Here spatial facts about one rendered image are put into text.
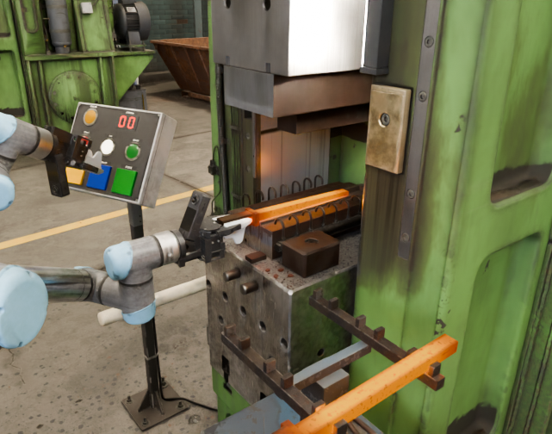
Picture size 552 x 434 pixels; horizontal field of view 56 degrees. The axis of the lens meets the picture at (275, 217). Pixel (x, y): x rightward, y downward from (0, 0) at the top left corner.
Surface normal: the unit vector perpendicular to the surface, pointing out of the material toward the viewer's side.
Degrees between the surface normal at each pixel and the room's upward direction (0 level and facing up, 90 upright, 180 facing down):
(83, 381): 0
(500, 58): 89
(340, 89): 90
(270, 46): 90
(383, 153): 90
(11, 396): 0
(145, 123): 60
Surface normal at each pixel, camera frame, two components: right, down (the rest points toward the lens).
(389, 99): -0.79, 0.23
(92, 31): 0.58, 0.15
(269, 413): 0.01, -0.92
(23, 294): 0.97, 0.08
